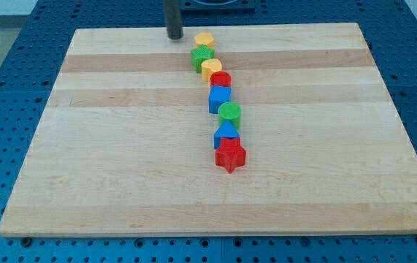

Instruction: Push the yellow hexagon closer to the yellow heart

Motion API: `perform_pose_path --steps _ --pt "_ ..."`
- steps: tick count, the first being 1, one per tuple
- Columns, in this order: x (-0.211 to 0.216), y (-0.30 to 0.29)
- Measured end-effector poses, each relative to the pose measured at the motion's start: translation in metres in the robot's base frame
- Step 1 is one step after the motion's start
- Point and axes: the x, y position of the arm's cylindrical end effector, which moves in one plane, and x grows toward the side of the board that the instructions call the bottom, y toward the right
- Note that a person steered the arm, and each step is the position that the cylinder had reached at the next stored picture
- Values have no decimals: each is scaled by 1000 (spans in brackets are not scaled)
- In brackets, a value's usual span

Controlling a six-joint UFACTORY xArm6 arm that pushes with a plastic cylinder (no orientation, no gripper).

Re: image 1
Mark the light wooden board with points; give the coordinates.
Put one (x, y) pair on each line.
(124, 147)

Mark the green star block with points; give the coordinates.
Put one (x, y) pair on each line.
(201, 54)

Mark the red cylinder block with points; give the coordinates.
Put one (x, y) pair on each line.
(221, 78)

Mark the blue triangle block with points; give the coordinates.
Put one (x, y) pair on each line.
(225, 130)

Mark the red star block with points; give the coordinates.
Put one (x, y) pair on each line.
(230, 154)

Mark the blue cube block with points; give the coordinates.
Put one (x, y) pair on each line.
(218, 95)

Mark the yellow hexagon block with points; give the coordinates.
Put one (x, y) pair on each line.
(204, 38)

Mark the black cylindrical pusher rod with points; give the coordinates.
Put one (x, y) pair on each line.
(173, 19)

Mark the green cylinder block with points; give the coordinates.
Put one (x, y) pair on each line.
(230, 111)

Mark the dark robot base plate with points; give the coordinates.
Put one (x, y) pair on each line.
(217, 5)

